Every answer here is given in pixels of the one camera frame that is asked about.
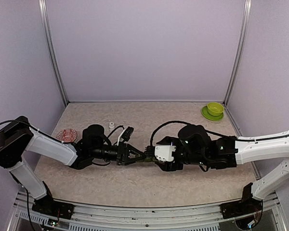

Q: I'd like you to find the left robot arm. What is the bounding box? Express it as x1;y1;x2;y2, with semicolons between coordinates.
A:
0;116;145;214

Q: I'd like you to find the red patterned white bowl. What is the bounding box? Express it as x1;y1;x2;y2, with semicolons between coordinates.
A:
56;128;78;142

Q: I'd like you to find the green bowl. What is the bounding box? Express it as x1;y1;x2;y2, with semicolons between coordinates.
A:
207;102;224;116

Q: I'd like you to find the aluminium frame post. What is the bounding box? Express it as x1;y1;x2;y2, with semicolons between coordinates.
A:
223;0;252;107
39;0;69;107

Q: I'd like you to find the front aluminium rail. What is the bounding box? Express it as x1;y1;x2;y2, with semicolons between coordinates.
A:
6;192;288;231

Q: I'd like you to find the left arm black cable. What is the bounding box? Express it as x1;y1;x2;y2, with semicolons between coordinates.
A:
105;125;125;145

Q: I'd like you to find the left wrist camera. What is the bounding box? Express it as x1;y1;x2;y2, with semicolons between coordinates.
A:
117;127;134;144

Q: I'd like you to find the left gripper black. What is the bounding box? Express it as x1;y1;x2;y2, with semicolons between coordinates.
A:
90;141;146;166

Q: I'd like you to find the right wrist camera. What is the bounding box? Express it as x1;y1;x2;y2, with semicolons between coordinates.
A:
145;145;176;162

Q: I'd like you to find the white pill bottle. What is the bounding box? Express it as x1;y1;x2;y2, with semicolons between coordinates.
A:
109;122;115;130

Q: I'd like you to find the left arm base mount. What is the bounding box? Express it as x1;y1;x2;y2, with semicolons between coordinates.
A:
32;201;74;220

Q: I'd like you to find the green weekly pill organizer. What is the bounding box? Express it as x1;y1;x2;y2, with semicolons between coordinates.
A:
139;156;156;163

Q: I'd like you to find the right aluminium frame post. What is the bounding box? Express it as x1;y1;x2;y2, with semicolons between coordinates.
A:
223;0;252;107

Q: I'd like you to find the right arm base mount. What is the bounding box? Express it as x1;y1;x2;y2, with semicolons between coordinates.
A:
220;200;263;219

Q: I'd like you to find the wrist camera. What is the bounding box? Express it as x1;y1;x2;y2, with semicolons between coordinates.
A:
145;145;176;162
117;127;134;144

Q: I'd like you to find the green saucer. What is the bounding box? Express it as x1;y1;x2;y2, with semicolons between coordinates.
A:
201;106;224;121

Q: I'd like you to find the left aluminium frame post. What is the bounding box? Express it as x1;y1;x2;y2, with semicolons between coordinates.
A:
39;0;69;107

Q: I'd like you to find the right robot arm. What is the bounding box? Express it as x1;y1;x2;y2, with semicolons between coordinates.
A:
150;123;289;214

